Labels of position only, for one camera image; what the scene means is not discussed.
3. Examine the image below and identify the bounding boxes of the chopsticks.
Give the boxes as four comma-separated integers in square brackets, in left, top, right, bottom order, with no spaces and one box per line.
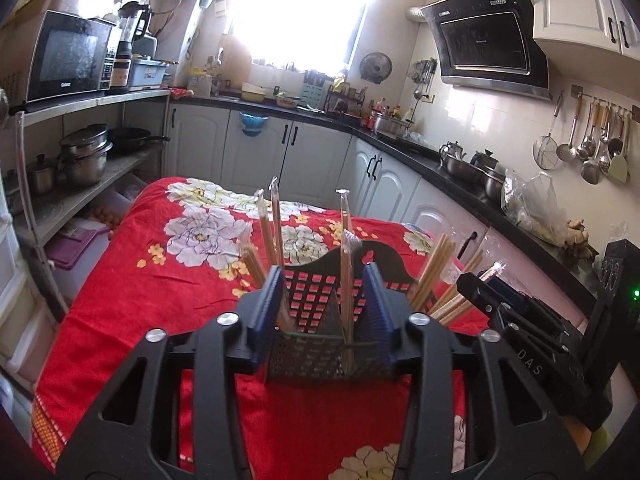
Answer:
[336,188,360,376]
[427,249,506,326]

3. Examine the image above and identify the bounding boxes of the chopsticks compartment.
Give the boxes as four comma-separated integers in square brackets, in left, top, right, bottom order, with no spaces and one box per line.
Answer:
[238,174,296,334]
[408,234,454,311]

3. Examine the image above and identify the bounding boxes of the dark grey utensil basket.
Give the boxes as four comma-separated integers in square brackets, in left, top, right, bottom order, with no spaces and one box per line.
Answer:
[267,240,414,382]

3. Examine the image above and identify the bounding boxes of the clear plastic bag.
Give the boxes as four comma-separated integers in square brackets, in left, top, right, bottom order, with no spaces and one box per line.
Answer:
[501,169,568,247]

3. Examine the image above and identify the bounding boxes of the steel mixing bowl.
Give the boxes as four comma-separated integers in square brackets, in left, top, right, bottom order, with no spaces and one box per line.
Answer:
[442,154,484,184]

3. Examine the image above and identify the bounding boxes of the plastic drawer unit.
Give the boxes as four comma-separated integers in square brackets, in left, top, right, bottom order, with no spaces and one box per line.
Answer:
[0,190,58,393]

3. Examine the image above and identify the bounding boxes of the steel ladle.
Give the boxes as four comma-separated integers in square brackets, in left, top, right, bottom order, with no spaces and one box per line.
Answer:
[556,92,582,162]

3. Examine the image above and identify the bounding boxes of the red floral tablecloth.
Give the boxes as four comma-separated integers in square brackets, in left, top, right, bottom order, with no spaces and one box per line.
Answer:
[30,174,494,480]

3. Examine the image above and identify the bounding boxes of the black range hood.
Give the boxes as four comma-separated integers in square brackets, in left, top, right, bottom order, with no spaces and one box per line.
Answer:
[422,0,551,101]

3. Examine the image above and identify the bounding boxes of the steel pot on shelf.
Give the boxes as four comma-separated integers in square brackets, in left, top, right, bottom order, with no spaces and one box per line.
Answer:
[58,124,113,186]

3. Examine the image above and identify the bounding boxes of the blue hanging basket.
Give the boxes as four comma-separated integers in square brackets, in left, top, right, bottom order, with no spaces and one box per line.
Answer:
[239,112,269,138]

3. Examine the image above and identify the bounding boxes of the black microwave oven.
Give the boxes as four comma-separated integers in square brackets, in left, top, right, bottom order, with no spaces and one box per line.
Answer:
[1,10,114,107]

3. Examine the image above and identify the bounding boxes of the black blender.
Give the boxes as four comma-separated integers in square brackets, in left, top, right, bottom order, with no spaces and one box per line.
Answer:
[110,1,152,93]

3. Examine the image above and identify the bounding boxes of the wire skimmer ladle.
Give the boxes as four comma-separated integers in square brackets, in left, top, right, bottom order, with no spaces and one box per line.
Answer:
[532,91,564,170]

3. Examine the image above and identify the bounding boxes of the small wall fan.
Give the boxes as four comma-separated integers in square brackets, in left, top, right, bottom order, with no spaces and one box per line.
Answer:
[358,52,393,84]

